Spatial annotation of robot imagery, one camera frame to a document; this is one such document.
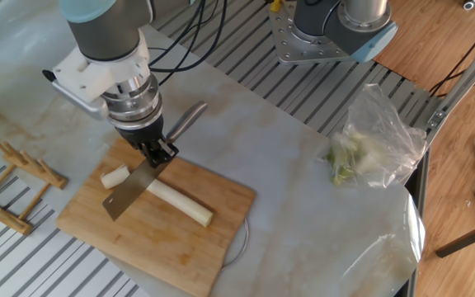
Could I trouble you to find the aluminium frame beam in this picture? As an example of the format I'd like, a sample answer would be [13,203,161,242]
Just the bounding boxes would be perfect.
[424,26,475,144]

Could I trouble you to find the silver robot mounting plate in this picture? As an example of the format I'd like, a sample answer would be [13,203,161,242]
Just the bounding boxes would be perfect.
[268,1,362,66]

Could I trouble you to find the white scallion stalk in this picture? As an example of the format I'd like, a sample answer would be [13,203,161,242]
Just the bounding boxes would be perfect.
[145,179,214,229]

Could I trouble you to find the plastic bag of scallion scraps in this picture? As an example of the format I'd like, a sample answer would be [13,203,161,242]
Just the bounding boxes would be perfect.
[323,82,428,190]

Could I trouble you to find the wooden peg rack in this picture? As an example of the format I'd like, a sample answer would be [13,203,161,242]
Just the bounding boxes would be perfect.
[0,130,68,237]

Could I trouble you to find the short cut scallion piece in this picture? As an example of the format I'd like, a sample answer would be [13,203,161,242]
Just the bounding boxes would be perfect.
[100,163,131,191]

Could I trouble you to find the black floor cables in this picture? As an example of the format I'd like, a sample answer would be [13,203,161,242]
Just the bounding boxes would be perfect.
[428,12,475,99]

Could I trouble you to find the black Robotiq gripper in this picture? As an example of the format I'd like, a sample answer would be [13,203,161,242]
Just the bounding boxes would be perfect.
[115,115,180,169]

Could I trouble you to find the dark wooden bar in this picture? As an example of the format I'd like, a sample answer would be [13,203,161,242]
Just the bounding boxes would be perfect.
[435,215,475,259]

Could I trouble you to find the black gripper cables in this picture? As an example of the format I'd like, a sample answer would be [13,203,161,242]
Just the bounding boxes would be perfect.
[146,0,228,87]

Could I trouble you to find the steel cleaver knife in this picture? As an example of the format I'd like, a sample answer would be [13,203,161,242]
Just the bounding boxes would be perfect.
[101,101,208,223]

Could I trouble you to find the bamboo cutting board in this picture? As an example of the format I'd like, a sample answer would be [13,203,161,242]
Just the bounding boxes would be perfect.
[55,138,257,297]

